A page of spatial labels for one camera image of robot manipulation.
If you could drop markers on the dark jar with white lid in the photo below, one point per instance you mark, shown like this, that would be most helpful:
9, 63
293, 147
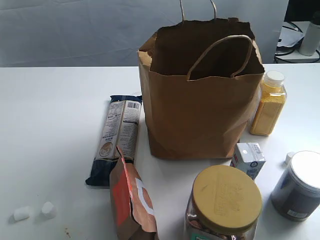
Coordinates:
297, 193

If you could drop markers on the brown paper bag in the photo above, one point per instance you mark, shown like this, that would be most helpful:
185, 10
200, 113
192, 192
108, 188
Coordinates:
200, 83

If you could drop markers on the blue noodle package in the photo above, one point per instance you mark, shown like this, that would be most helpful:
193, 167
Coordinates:
120, 130

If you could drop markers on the small white milk carton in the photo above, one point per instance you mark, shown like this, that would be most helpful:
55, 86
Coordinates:
248, 158

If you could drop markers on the brown orange paper pouch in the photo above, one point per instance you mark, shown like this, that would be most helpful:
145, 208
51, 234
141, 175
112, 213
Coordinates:
132, 207

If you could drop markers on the nut jar with yellow lid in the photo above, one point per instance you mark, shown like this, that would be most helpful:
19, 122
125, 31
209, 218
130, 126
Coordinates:
224, 204

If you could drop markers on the yellow grain plastic bottle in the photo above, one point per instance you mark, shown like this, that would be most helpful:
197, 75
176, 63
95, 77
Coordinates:
273, 96

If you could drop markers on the small white bottle cap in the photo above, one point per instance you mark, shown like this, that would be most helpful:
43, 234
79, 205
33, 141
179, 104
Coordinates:
289, 157

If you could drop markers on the white marshmallow right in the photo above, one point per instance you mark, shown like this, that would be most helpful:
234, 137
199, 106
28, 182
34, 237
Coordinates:
49, 210

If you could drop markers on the white marshmallow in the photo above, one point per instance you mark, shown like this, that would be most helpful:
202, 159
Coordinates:
21, 213
49, 210

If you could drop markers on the white paper sheet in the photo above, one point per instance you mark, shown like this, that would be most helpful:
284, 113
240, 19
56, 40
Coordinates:
289, 37

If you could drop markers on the white marshmallow left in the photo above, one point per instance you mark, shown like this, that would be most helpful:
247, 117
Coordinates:
21, 213

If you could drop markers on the white thermos bottle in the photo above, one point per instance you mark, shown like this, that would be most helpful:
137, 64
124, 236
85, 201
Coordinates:
311, 39

